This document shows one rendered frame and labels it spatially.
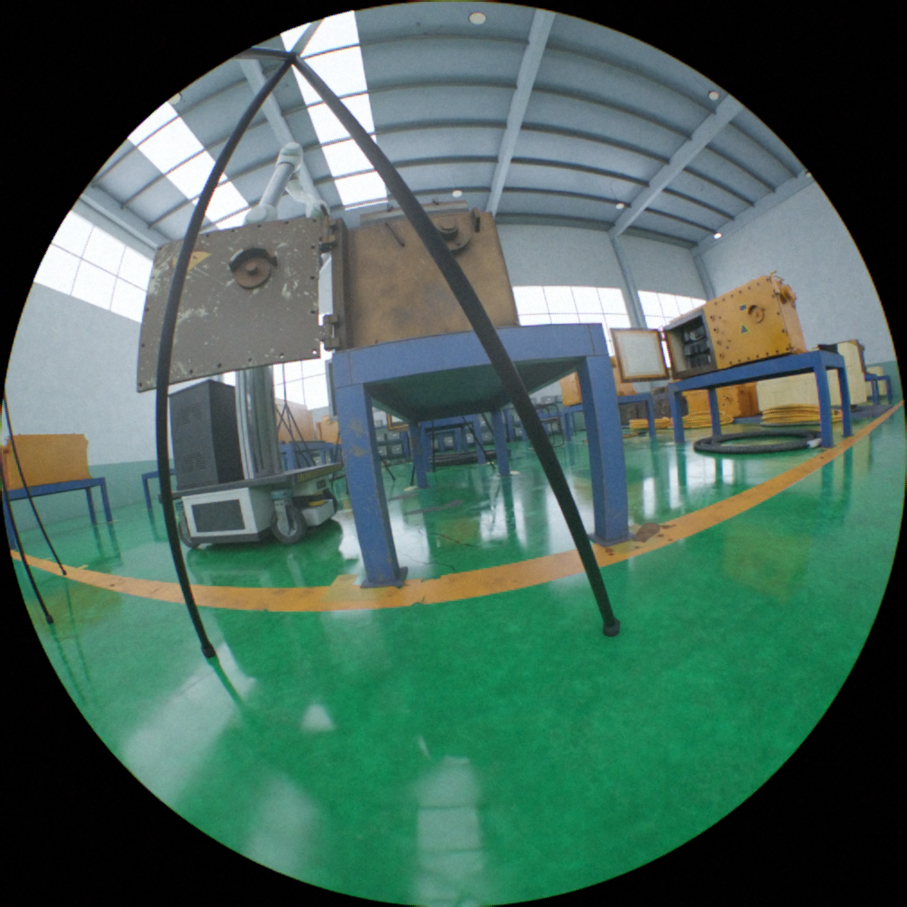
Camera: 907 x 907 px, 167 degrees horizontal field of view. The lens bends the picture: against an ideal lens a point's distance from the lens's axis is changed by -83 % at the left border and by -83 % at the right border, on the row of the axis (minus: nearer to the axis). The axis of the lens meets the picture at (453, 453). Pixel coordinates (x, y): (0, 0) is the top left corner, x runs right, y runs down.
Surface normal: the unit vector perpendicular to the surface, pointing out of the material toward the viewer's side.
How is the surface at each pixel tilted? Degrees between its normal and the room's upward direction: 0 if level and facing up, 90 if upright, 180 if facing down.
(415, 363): 90
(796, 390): 90
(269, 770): 0
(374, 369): 90
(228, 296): 90
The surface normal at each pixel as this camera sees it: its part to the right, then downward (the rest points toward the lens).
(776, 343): -0.99, 0.14
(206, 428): 0.05, 0.04
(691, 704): -0.14, -0.99
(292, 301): 0.39, -0.01
